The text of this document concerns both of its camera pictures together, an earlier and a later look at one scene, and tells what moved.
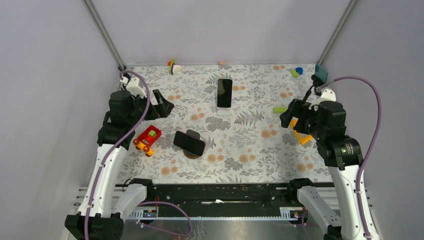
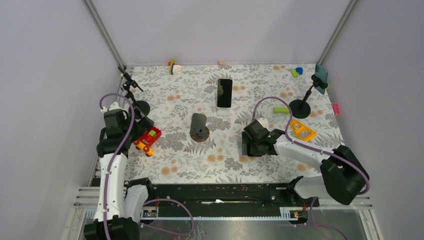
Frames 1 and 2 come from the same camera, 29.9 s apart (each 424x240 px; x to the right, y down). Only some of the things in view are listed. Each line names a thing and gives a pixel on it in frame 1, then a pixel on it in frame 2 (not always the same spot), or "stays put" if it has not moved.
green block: [279, 110] stays put
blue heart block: [299, 70] stays put
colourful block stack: [174, 69] stays put
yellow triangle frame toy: [303, 140] stays put
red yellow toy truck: [145, 140] stays put
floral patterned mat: [224, 127] stays put
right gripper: [298, 107] -> [246, 138]
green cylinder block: [294, 73] stays put
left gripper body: [140, 104] -> [140, 127]
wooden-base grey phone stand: [195, 133] -> [199, 132]
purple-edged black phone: [191, 143] -> [256, 149]
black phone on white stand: [224, 92] stays put
